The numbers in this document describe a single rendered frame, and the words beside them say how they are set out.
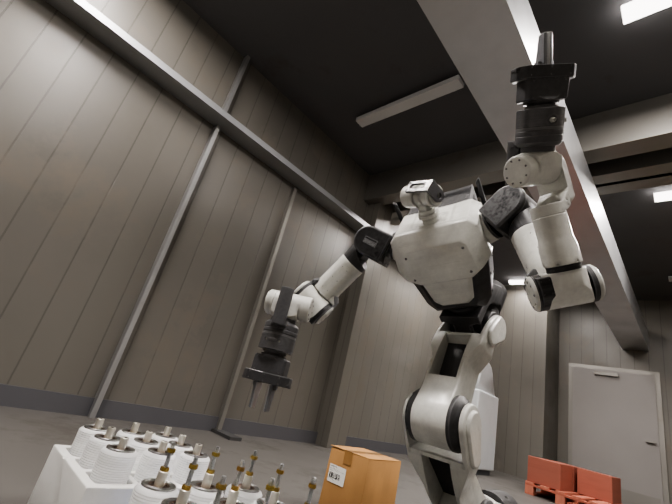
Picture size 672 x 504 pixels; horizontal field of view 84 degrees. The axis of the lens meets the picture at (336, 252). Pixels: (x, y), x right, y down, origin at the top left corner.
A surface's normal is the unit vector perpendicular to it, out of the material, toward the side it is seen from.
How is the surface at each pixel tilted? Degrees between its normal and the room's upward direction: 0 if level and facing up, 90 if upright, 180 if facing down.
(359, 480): 90
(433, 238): 102
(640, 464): 90
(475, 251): 115
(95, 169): 90
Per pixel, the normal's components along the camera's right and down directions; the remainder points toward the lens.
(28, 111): 0.73, -0.08
